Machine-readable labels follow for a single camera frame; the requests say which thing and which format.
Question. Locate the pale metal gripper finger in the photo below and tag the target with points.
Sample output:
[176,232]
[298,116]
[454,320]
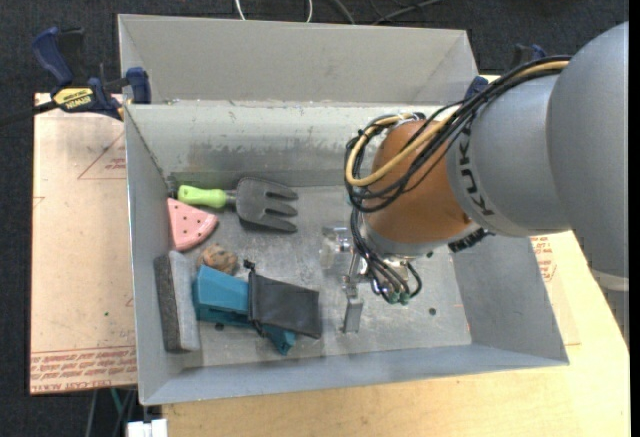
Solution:
[334,245]
[353,315]

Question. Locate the brown round lump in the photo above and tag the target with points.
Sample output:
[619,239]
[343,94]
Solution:
[219,259]

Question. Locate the teal plastic tool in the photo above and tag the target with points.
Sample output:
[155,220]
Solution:
[220,297]

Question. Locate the pink triangular sponge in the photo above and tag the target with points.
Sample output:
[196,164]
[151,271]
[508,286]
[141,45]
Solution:
[189,224]

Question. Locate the grey sponge block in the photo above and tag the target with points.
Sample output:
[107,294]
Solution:
[176,305]

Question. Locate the grey metal bin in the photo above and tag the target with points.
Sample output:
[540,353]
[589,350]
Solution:
[300,75]

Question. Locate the brown cardboard board red print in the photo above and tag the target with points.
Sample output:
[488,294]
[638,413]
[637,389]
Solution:
[80,250]

